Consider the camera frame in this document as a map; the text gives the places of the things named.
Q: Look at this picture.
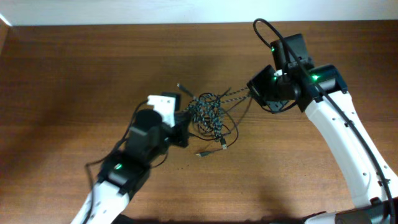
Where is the thin black cable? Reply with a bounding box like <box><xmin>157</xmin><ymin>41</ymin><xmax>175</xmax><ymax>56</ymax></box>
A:
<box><xmin>176</xmin><ymin>82</ymin><xmax>254</xmax><ymax>157</ymax></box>

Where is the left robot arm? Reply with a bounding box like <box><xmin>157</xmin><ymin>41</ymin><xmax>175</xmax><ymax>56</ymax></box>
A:
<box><xmin>72</xmin><ymin>109</ymin><xmax>192</xmax><ymax>223</ymax></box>

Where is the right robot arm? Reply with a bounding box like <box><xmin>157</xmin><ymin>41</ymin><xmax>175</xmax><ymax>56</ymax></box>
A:
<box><xmin>247</xmin><ymin>34</ymin><xmax>397</xmax><ymax>223</ymax></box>

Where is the black white braided cable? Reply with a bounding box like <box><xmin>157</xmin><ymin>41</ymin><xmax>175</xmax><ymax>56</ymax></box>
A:
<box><xmin>185</xmin><ymin>86</ymin><xmax>253</xmax><ymax>141</ymax></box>

